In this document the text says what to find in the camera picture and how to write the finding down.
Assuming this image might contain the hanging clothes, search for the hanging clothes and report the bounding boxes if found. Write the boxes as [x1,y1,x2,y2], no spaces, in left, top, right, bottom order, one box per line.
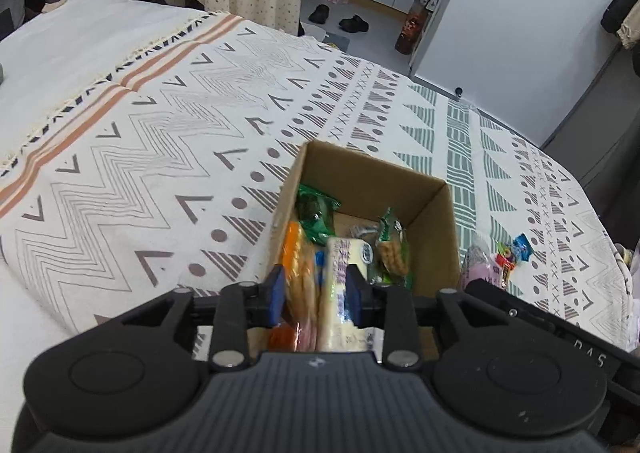
[600,0,640,51]

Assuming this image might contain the orange cracker packet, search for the orange cracker packet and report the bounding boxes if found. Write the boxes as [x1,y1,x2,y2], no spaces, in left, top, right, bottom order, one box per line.
[267,220,321,353]

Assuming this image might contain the white bed sheet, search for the white bed sheet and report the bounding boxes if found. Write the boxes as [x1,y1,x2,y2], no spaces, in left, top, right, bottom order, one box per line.
[0,0,213,169]

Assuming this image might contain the clear biscuit packet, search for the clear biscuit packet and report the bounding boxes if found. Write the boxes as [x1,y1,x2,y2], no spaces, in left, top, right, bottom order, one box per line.
[349,222,382,241]

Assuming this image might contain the green cracker packet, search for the green cracker packet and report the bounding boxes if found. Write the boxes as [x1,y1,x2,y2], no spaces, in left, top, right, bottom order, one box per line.
[372,207,415,290]

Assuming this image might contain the purple snack packet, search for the purple snack packet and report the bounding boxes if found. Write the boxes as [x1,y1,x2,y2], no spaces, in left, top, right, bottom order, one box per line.
[459,242,507,291]

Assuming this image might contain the cardboard box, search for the cardboard box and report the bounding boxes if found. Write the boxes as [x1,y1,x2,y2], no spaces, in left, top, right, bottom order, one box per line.
[267,140,463,364]

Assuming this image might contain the red brown bag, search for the red brown bag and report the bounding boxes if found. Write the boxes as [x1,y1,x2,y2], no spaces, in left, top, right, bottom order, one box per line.
[394,0,428,57]

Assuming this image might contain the white wardrobe panel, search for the white wardrobe panel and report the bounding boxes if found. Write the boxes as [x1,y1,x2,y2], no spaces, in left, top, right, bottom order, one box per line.
[409,0,640,149]

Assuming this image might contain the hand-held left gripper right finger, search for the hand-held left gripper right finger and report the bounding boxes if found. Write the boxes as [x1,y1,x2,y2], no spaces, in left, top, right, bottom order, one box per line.
[344,264,506,369]

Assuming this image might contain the cream white snack packet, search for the cream white snack packet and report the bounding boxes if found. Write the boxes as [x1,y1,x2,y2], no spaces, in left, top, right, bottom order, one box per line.
[316,234,383,355]

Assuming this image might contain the patterned bed blanket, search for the patterned bed blanket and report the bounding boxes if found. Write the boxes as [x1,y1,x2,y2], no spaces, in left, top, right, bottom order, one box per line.
[0,10,636,364]

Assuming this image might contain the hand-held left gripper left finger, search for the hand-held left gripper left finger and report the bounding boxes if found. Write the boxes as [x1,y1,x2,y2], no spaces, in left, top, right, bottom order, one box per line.
[117,264,287,369]

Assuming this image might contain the colourful candy wrapper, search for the colourful candy wrapper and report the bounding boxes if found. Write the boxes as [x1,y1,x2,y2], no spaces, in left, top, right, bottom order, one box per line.
[494,242,517,280]

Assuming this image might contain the plain green snack packet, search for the plain green snack packet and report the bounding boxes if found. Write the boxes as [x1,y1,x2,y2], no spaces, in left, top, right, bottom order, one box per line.
[294,183,342,245]

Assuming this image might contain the blue candy packet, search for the blue candy packet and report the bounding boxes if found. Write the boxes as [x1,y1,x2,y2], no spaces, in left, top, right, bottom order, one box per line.
[509,233,535,265]

